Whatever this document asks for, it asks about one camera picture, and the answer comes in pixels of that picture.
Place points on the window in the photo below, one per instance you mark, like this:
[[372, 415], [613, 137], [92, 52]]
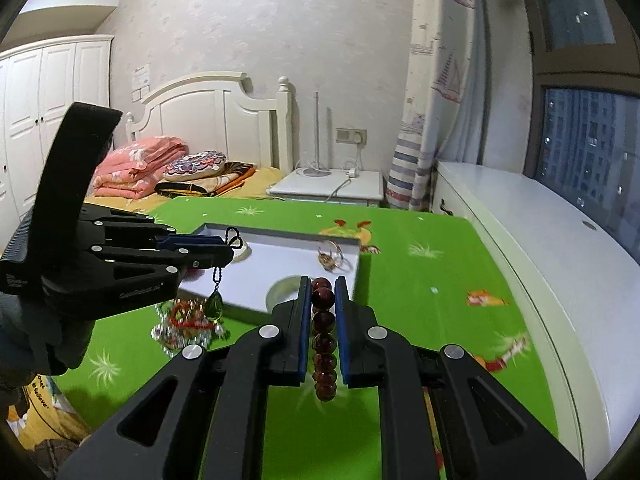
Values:
[[580, 135]]

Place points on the white nightstand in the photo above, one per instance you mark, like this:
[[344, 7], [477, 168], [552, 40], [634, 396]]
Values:
[[325, 185]]

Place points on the gold bangle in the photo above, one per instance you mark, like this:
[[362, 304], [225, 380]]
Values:
[[326, 260]]

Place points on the white bed headboard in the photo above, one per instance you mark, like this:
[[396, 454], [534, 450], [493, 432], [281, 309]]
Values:
[[220, 110]]

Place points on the white wardrobe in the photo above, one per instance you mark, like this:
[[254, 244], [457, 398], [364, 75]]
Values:
[[30, 110]]

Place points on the folded pink blanket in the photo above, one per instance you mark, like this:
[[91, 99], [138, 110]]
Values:
[[135, 165]]

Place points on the embroidered pillow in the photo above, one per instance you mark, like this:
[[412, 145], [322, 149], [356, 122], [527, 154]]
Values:
[[192, 166]]

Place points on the pale green jade bangle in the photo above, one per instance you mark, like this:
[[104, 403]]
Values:
[[272, 292]]

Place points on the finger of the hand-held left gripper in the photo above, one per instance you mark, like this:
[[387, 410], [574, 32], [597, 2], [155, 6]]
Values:
[[200, 242], [200, 259]]

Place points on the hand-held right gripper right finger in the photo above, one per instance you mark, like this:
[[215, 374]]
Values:
[[340, 330]]

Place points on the yellow flowered bedsheet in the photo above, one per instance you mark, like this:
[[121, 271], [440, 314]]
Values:
[[260, 177]]

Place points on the person's left hand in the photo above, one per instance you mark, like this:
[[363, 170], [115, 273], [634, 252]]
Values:
[[55, 340]]

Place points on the green printed tablecloth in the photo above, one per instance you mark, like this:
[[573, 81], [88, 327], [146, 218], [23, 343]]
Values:
[[410, 285]]

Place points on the folded dark patterned blanket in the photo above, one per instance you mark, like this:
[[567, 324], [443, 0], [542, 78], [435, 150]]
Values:
[[230, 172]]

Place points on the white table lamp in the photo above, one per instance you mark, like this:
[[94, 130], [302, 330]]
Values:
[[316, 130]]

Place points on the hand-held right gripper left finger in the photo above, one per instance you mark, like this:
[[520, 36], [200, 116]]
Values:
[[305, 330]]

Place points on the white window cabinet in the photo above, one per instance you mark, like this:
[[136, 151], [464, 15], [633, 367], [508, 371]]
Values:
[[550, 260]]

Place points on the grey shallow tray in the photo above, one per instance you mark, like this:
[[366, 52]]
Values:
[[280, 260]]

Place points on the wall notice paper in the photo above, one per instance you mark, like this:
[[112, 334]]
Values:
[[141, 80]]

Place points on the yellow printed garment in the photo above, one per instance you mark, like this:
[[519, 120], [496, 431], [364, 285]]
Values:
[[45, 410]]

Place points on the sailboat print curtain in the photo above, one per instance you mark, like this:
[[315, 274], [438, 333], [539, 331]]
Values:
[[440, 60]]

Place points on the wall socket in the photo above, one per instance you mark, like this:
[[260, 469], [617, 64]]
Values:
[[350, 136]]

